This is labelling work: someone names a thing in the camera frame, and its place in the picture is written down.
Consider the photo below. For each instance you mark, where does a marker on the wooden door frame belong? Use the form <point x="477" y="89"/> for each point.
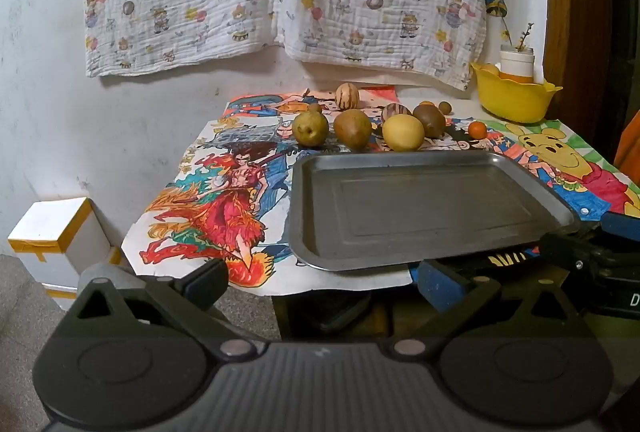
<point x="575" y="11"/>

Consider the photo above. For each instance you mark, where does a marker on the small brown ball fruit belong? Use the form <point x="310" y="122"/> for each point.
<point x="444" y="107"/>

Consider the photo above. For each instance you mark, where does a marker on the white box with yellow tape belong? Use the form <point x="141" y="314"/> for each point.
<point x="55" y="222"/>
<point x="62" y="298"/>

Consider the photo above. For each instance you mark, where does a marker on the yellow plastic bowl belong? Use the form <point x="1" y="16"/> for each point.
<point x="510" y="104"/>

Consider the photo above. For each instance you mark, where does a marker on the white and orange cup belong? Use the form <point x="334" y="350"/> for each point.
<point x="517" y="61"/>

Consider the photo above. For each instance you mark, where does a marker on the metal baking tray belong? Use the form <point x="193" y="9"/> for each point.
<point x="425" y="212"/>

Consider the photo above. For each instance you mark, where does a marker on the striped brown nut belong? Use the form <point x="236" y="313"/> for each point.
<point x="395" y="111"/>

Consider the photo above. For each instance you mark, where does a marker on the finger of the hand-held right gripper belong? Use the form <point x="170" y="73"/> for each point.
<point x="575" y="254"/>
<point x="622" y="227"/>

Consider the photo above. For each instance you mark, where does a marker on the striped tan nut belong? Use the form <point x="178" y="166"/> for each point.
<point x="347" y="95"/>

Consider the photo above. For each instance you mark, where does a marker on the brown pear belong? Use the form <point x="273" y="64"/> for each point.
<point x="352" y="127"/>

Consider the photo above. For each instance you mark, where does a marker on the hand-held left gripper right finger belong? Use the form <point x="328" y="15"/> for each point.
<point x="442" y="287"/>

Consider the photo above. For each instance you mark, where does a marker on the green-yellow pear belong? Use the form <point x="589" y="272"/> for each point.
<point x="310" y="129"/>

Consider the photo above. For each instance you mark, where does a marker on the twig with yellow buds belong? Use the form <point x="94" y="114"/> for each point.
<point x="522" y="36"/>

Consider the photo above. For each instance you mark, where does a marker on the dark brown fruit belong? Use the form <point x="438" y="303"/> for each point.
<point x="430" y="119"/>

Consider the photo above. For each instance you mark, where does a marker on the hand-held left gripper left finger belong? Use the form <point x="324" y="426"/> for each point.
<point x="202" y="284"/>

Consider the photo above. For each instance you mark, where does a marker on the yellow round fruit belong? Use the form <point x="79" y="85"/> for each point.
<point x="402" y="132"/>

